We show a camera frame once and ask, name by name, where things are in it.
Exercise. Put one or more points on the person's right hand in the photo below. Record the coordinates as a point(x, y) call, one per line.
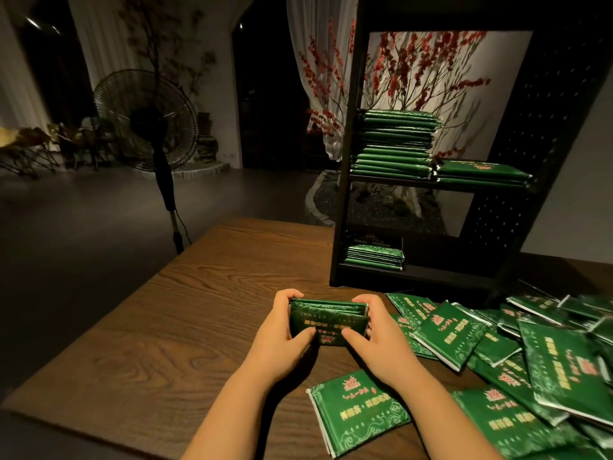
point(388, 345)

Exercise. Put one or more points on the person's left hand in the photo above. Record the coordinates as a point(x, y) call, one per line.
point(273, 345)

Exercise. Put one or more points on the pile of green packets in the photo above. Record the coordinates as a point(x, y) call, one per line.
point(565, 364)

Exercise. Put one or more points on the black metal shelf rack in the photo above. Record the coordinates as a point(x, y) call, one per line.
point(565, 119)

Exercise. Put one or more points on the person's right forearm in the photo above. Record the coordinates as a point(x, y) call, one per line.
point(450, 421)

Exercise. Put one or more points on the person's left forearm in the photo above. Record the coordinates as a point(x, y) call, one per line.
point(230, 421)

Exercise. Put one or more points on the dark vase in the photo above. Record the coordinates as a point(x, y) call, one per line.
point(206, 139)

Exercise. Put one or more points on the black standing fan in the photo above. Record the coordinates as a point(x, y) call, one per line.
point(144, 115)

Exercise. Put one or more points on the red berry branches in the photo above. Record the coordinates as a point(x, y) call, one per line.
point(421, 67)

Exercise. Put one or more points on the white curtain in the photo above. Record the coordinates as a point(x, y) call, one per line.
point(101, 33)
point(316, 43)

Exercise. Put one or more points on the bare branched tree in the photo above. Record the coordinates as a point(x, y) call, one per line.
point(163, 33)

